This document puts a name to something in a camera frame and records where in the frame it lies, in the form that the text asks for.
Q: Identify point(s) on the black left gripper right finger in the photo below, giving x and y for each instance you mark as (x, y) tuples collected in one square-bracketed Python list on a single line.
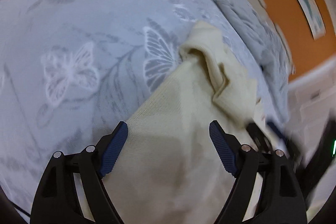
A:
[(280, 200)]

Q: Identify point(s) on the cream knit sweater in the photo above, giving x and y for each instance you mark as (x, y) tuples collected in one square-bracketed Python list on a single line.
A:
[(168, 89)]

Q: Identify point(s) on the grey crumpled duvet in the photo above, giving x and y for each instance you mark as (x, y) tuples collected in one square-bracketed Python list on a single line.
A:
[(267, 46)]

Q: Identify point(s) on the blue butterfly bed sheet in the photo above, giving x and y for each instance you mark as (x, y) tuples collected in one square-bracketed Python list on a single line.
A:
[(50, 85)]

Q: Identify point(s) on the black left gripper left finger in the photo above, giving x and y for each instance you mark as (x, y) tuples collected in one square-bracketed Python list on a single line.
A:
[(71, 188)]

